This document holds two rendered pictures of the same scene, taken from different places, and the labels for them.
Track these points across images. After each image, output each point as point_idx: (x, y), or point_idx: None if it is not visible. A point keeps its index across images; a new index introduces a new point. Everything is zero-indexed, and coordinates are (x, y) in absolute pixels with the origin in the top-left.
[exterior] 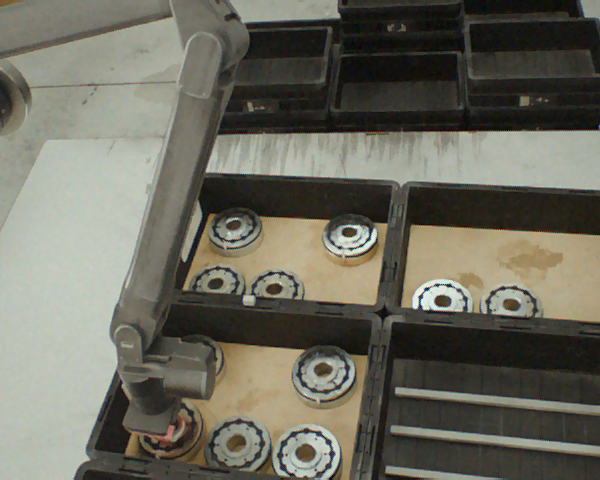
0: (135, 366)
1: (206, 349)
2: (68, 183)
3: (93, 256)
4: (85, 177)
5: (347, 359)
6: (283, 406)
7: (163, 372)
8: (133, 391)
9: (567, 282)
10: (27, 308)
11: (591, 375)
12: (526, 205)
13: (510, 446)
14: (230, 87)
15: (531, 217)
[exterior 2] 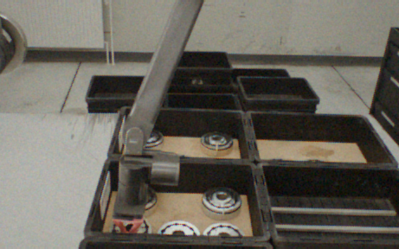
0: (132, 161)
1: (176, 153)
2: (16, 133)
3: (40, 169)
4: (28, 130)
5: (234, 192)
6: (198, 220)
7: (151, 163)
8: (128, 180)
9: (340, 161)
10: None
11: (369, 199)
12: (312, 124)
13: (339, 231)
14: None
15: (314, 132)
